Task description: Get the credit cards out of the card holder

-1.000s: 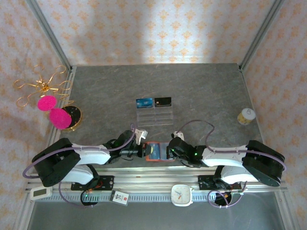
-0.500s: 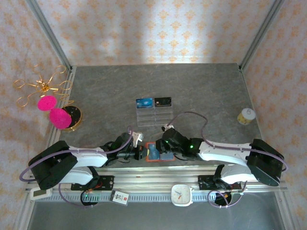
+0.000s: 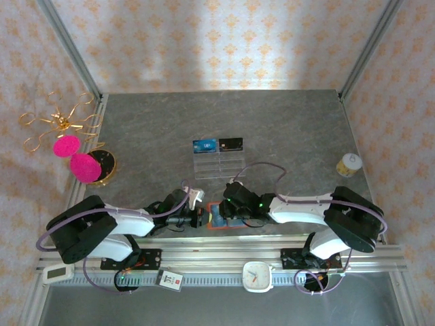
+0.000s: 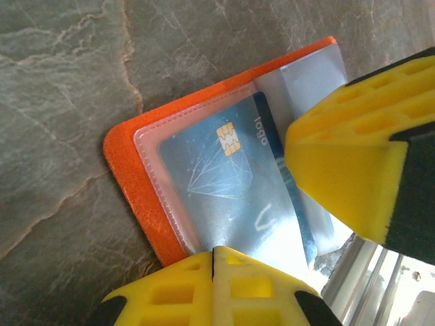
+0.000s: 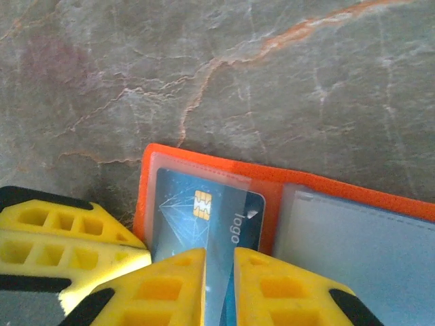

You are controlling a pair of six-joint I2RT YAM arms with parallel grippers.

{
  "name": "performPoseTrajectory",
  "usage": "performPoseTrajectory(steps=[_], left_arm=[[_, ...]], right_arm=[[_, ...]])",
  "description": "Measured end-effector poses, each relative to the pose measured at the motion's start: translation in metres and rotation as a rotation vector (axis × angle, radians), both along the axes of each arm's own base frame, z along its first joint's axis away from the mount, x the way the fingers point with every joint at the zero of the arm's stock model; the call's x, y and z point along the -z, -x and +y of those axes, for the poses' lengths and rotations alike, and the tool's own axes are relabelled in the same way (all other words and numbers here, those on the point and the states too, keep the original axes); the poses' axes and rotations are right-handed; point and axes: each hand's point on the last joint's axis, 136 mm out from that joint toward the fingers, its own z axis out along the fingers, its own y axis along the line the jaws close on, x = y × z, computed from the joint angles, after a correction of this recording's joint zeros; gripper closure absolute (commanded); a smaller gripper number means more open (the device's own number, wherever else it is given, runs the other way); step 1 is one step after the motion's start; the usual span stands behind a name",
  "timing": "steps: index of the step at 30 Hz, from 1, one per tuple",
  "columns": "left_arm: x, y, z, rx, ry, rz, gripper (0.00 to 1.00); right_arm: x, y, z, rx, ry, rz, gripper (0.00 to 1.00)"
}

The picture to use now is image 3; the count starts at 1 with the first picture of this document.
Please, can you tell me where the orange card holder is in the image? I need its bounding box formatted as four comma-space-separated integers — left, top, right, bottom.
206, 202, 247, 231

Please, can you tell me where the clear acrylic organizer tray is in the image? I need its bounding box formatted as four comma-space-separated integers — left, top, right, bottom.
192, 137, 246, 181

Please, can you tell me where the black credit card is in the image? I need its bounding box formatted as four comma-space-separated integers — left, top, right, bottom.
219, 137, 244, 152

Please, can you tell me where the blue credit card white print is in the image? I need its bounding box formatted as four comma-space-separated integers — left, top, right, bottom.
192, 139, 218, 154

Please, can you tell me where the white badge card holder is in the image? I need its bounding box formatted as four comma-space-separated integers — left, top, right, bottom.
155, 269, 184, 292

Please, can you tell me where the white square analog clock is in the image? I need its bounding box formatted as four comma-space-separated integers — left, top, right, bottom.
242, 260, 275, 293

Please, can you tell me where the black gold round base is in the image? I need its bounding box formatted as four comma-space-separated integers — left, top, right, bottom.
86, 149, 117, 186

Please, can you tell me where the large pink pompom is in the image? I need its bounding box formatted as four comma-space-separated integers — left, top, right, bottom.
69, 153, 102, 184

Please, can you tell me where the yellow white small jar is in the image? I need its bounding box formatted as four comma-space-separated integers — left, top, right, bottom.
336, 152, 363, 177

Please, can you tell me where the small pink pompom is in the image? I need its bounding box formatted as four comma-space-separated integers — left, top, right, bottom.
52, 134, 82, 158

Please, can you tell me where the white digital thermometer display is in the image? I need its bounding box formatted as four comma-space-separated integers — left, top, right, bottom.
42, 263, 75, 285

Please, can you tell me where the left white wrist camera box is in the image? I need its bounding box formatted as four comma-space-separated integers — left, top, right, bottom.
188, 188, 207, 210

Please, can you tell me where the aluminium mounting rail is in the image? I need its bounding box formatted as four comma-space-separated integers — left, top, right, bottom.
36, 236, 408, 274

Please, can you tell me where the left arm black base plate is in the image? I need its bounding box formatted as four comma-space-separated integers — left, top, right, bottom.
101, 249, 162, 271

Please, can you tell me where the grey slotted cable duct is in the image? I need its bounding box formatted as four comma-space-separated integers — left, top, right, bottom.
47, 273, 346, 288

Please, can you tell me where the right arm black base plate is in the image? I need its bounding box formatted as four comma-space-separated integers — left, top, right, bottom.
280, 247, 344, 272

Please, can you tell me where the black round cable grommet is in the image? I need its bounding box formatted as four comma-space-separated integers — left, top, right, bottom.
114, 270, 141, 293
303, 271, 330, 293

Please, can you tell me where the gold wire ornament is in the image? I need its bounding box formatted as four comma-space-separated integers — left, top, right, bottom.
18, 90, 106, 156

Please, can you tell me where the aluminium frame post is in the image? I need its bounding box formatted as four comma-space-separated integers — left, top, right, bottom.
338, 0, 405, 103
35, 0, 105, 103

